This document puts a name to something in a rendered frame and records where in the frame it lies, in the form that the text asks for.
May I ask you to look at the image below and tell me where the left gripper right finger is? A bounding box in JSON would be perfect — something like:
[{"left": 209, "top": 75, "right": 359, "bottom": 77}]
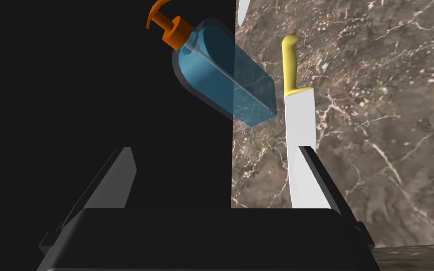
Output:
[{"left": 298, "top": 145, "right": 357, "bottom": 220}]

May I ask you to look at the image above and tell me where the yellow handled knife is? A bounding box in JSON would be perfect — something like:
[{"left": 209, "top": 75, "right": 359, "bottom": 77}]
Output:
[{"left": 281, "top": 35, "right": 332, "bottom": 209}]

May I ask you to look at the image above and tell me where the blue soap dispenser orange pump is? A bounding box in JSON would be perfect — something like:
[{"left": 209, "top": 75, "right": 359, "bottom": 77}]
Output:
[{"left": 145, "top": 0, "right": 278, "bottom": 128}]

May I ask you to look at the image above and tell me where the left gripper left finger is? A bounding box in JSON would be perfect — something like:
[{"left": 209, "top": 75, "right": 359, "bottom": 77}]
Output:
[{"left": 60, "top": 146, "right": 137, "bottom": 230}]

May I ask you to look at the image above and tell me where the white blade tip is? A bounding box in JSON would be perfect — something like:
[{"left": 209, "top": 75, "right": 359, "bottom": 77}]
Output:
[{"left": 237, "top": 0, "right": 251, "bottom": 27}]

